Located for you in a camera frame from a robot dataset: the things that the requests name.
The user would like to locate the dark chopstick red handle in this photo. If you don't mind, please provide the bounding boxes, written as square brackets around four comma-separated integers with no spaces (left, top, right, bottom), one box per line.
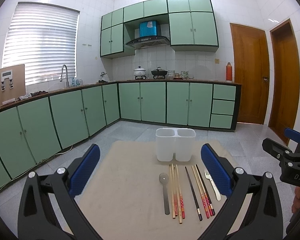
[195,164,215,216]

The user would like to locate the black chopstick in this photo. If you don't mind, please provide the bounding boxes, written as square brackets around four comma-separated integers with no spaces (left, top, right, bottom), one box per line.
[185,166,203,221]

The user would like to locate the cream plastic fork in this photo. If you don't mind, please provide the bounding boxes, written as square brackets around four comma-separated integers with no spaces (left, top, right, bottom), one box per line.
[204,170,221,201]

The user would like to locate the bamboo chopstick red end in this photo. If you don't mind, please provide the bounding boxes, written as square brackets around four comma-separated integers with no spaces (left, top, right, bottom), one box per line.
[175,165,185,224]

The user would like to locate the metal spoon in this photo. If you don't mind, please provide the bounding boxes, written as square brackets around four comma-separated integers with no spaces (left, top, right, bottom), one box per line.
[159,173,170,215]

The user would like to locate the bamboo chopstick red handle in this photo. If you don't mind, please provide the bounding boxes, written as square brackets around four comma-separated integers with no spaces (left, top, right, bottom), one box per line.
[191,165,210,219]

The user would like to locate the bamboo chopstick plain tip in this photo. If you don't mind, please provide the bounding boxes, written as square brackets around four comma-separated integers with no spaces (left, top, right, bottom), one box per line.
[169,164,176,219]

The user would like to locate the green lower kitchen cabinets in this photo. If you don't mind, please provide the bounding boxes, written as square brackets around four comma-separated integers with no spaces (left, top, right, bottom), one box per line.
[0,80,242,189]

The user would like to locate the chrome kitchen faucet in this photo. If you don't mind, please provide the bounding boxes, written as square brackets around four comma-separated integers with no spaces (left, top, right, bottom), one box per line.
[59,64,70,88]

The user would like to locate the person right hand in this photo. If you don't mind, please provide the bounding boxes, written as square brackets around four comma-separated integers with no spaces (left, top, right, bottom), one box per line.
[292,186,300,213]

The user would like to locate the wooden door far right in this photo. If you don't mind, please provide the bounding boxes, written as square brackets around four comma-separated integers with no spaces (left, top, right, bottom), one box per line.
[269,20,300,144]

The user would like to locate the wooden door near counter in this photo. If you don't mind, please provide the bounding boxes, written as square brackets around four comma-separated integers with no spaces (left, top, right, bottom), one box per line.
[230,23,269,124]

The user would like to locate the orange thermos bottle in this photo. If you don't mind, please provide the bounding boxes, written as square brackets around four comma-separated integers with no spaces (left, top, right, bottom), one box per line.
[226,62,232,82]

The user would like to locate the white two-compartment utensil holder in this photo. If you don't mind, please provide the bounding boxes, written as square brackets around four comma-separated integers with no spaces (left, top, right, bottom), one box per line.
[155,128,196,162]

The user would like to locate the cardboard box with scale picture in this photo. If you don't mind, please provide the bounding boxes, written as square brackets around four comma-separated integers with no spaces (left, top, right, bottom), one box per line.
[0,64,26,106]

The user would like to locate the jars on counter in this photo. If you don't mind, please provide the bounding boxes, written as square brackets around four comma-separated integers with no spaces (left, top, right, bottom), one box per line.
[168,70,189,80]

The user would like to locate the black wok on stove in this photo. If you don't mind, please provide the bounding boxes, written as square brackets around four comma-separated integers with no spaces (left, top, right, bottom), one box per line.
[151,67,168,79]

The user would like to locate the black range hood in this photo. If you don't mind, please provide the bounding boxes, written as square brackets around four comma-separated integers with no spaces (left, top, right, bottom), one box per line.
[126,36,171,49]

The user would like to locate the white window blinds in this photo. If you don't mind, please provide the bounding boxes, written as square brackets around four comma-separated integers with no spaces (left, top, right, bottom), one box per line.
[1,2,79,86]

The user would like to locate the blue box above hood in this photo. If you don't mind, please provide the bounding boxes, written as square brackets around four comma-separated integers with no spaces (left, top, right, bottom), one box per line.
[139,21,158,37]

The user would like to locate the green upper wall cabinets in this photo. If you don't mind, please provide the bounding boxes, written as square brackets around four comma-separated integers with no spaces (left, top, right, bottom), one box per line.
[100,0,219,59]

